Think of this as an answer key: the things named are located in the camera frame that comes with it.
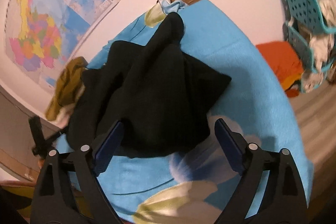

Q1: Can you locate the olive green garment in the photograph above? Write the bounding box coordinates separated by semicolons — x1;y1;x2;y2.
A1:
45;56;88;122

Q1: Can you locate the orange cushion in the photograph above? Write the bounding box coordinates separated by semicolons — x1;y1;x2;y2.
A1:
256;42;303;98

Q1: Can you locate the cream white garment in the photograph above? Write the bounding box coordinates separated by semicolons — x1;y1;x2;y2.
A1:
56;84;85;128

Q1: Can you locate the colourful wall map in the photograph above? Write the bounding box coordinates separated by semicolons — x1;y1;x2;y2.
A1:
5;0;120;93

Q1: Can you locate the teal perforated storage rack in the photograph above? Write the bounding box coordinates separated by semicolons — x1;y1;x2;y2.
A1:
284;0;335;93

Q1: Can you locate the grey door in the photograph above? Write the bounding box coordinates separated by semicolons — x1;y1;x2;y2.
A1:
0;90;61;183

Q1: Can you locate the blue floral bed sheet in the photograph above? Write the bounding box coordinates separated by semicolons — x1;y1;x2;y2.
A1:
55;0;314;224

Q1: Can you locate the black coat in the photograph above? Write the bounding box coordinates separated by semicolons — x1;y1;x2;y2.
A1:
67;12;231;157

